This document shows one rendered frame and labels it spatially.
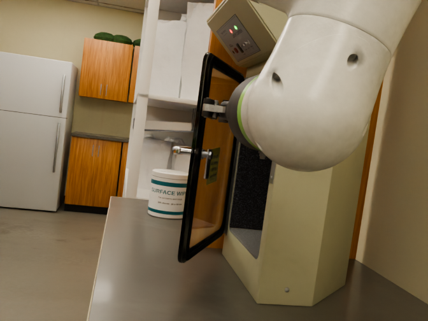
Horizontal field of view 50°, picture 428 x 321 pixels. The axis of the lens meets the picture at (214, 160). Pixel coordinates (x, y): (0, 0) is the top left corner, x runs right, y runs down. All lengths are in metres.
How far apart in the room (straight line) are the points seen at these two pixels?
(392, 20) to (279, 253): 0.55
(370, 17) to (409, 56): 0.93
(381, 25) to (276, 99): 0.10
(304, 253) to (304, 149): 0.52
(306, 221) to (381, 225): 0.48
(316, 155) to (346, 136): 0.03
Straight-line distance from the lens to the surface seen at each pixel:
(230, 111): 0.54
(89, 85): 6.05
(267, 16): 0.85
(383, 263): 1.33
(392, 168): 1.32
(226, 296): 0.91
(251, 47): 0.97
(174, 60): 2.20
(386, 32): 0.42
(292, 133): 0.38
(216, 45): 1.20
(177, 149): 0.90
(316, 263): 0.91
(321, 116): 0.38
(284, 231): 0.87
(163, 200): 1.51
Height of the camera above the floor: 1.25
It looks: 4 degrees down
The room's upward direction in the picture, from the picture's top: 8 degrees clockwise
